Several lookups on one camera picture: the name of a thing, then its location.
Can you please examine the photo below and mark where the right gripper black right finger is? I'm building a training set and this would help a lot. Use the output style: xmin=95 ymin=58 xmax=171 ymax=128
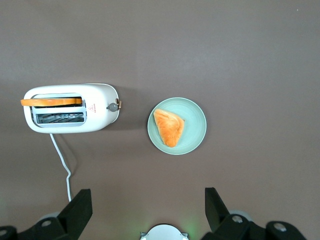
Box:
xmin=201 ymin=187 xmax=307 ymax=240

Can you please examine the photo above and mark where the white two-slot toaster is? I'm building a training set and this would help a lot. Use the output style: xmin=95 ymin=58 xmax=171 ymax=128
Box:
xmin=23 ymin=83 xmax=120 ymax=135

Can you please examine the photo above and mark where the white toaster power cable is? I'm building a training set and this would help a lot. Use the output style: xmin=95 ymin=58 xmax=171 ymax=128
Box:
xmin=49 ymin=133 xmax=73 ymax=203

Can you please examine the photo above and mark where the mint green round plate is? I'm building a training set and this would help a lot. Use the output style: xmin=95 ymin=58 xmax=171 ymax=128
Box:
xmin=147 ymin=97 xmax=208 ymax=156

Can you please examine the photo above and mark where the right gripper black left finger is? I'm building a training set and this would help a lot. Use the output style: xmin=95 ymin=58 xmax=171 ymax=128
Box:
xmin=0 ymin=188 xmax=93 ymax=240

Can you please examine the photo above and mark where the toast slice with orange crust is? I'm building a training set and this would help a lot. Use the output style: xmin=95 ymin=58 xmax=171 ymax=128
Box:
xmin=20 ymin=97 xmax=83 ymax=108

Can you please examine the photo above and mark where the triangular orange pastry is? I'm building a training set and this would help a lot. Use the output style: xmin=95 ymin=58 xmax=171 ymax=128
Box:
xmin=153 ymin=108 xmax=186 ymax=148

